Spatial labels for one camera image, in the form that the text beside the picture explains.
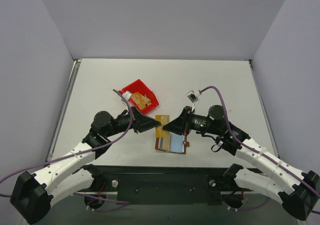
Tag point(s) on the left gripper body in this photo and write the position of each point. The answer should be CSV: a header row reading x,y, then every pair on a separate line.
x,y
136,120

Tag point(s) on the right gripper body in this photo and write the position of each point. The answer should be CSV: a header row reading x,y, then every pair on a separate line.
x,y
186,120

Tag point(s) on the gold card with chip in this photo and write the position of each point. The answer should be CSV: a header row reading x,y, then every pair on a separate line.
x,y
159,130

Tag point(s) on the brown leather card holder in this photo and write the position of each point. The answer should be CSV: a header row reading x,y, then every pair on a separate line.
x,y
177,145

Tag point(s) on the gold card magnetic stripe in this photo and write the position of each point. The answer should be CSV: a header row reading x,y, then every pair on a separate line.
x,y
164,143

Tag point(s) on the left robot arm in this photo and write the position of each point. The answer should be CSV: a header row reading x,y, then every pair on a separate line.
x,y
35,193

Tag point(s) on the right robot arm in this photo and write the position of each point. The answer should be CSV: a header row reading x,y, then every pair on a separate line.
x,y
296,190

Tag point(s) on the gold cards in bin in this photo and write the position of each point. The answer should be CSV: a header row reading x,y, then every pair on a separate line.
x,y
140,100

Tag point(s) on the red plastic bin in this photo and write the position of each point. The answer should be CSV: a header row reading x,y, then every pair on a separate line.
x,y
142,88

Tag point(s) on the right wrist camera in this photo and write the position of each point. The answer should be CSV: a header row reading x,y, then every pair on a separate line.
x,y
194,97

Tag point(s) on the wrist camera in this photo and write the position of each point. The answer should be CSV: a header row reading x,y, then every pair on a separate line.
x,y
194,97
125,98

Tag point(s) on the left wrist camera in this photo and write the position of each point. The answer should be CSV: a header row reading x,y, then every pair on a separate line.
x,y
125,98

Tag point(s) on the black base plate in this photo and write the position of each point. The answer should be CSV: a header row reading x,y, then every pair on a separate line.
x,y
142,185

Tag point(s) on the aluminium table frame rail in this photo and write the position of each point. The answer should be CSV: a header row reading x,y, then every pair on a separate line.
x,y
93,87

